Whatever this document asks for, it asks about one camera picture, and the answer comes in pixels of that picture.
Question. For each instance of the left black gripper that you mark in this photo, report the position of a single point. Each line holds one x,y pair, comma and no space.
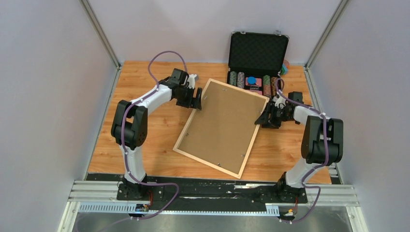
188,104

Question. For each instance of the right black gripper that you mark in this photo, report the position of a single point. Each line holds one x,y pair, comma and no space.
264,119

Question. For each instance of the light wooden picture frame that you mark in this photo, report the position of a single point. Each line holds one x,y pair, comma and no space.
179,144

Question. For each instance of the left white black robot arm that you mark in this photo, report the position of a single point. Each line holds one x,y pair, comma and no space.
130,123

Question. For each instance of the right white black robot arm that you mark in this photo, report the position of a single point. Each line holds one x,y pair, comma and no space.
321,146

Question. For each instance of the red playing card deck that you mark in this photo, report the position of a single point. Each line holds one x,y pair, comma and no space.
257,88

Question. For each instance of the blue orange chip stack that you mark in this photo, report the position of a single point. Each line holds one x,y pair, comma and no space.
274,86

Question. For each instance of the green chip stack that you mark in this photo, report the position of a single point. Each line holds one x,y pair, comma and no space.
267,86

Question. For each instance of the blue dealer button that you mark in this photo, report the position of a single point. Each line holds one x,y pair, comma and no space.
251,80

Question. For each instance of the grey purple chip stack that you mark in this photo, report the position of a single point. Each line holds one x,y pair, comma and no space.
237,79

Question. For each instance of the colourful objects behind case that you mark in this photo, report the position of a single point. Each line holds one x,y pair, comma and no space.
285,67

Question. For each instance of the black poker chip case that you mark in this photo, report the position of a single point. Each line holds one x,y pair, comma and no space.
256,54

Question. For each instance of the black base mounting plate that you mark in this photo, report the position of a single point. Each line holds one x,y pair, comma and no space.
163,194

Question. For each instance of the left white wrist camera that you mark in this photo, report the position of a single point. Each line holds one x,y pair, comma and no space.
191,81

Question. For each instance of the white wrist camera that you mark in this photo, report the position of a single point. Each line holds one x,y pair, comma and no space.
280,102
191,81

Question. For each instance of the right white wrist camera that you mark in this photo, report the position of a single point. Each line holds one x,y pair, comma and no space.
280,102

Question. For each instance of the aluminium front rail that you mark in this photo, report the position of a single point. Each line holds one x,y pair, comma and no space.
195,189

